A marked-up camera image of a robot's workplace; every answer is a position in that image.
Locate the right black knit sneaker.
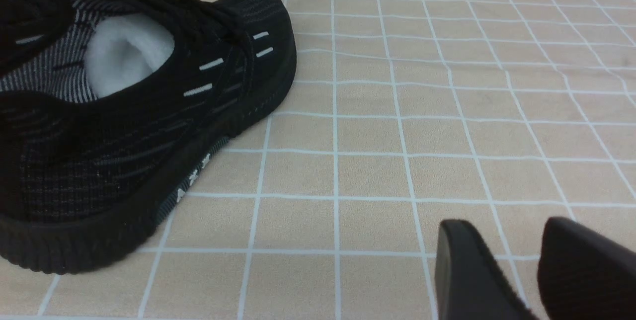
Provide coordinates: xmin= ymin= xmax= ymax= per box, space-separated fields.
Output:
xmin=0 ymin=0 xmax=296 ymax=275

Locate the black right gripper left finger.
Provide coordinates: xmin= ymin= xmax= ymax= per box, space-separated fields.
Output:
xmin=434 ymin=220 xmax=537 ymax=320

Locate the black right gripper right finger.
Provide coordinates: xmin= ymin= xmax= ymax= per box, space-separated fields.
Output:
xmin=538 ymin=217 xmax=636 ymax=320

